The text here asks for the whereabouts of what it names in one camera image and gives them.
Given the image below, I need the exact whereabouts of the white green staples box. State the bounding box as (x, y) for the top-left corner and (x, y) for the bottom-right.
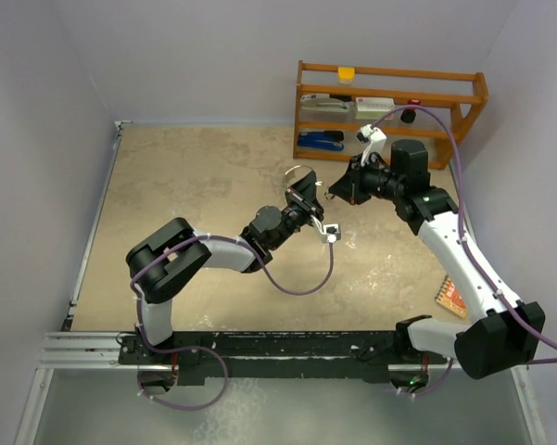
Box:
(355, 96), (395, 121)

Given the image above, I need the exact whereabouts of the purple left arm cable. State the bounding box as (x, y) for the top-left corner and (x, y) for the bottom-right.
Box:
(129, 234), (335, 410)

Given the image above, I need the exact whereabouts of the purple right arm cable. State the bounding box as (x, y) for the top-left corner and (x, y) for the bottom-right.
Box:
(373, 104), (557, 401)

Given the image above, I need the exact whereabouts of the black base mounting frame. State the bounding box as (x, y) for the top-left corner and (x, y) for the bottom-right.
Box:
(116, 331), (446, 387)

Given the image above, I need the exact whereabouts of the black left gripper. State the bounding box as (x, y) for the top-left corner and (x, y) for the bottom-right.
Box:
(269, 172), (323, 250)

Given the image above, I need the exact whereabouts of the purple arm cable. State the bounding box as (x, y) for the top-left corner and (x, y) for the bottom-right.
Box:
(373, 104), (557, 401)
(129, 234), (335, 410)

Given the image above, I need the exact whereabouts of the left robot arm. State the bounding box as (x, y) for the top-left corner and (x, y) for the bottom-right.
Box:
(126, 166), (340, 363)

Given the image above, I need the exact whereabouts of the yellow small box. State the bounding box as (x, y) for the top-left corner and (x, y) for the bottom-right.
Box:
(336, 66), (356, 85)

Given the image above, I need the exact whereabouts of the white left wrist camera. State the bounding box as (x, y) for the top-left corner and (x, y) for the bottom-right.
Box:
(311, 217), (341, 244)

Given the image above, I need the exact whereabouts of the grey stapler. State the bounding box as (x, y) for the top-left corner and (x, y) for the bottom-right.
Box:
(298, 93), (353, 121)

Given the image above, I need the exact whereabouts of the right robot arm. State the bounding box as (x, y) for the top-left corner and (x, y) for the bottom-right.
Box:
(328, 139), (546, 379)

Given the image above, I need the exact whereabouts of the wooden shelf rack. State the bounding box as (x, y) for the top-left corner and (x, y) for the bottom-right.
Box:
(293, 61), (488, 170)

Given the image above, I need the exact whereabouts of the blue stapler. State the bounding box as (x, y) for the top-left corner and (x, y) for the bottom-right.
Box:
(297, 131), (345, 152)

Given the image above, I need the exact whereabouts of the silver keyring with clips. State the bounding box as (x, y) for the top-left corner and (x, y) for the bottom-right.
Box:
(283, 165), (324, 193)

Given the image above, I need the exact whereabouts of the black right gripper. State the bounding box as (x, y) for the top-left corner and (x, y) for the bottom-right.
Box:
(330, 152), (404, 206)

